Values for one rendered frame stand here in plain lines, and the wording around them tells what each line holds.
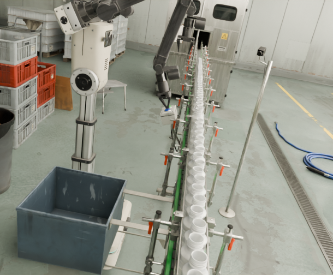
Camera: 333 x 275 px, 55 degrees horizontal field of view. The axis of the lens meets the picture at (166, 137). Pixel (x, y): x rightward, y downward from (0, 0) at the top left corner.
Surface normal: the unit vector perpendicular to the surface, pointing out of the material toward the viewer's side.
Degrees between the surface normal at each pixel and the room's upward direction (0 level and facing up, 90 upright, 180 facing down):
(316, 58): 90
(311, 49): 90
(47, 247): 90
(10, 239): 0
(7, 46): 90
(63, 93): 102
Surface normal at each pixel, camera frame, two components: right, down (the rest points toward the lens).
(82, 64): -0.13, 0.54
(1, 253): 0.16, -0.91
